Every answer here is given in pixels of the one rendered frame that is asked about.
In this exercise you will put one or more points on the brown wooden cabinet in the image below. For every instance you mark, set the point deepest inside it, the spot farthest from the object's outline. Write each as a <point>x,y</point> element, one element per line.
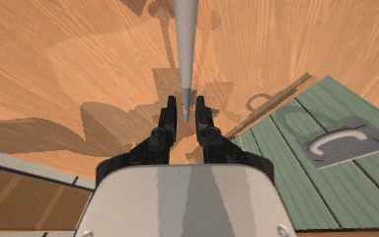
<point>333,185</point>

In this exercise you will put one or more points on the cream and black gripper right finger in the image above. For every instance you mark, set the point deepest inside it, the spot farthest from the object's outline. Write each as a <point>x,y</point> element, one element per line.
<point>219,150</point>

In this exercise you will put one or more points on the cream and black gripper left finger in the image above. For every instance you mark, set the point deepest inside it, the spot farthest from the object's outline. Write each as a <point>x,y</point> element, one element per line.
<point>154,150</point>

